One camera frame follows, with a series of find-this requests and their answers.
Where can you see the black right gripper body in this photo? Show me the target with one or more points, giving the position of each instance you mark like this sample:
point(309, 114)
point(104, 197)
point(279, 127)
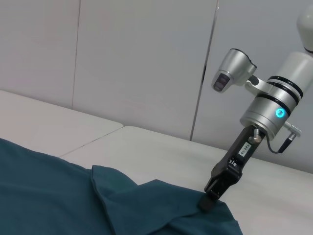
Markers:
point(232, 166)

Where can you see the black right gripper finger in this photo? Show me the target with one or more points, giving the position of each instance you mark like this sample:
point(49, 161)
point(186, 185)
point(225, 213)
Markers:
point(217, 188)

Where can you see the teal t-shirt with FREE print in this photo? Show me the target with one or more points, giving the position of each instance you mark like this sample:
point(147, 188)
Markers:
point(49, 191)

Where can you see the white and silver right robot arm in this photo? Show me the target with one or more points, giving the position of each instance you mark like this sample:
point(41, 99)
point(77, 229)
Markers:
point(259, 112)

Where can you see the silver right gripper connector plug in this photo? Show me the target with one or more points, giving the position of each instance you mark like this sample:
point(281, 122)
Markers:
point(256, 138)

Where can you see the right wrist camera mount bracket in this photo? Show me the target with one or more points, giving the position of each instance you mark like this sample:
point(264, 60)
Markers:
point(260, 85)

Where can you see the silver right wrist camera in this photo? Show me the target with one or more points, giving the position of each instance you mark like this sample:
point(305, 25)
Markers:
point(230, 66)

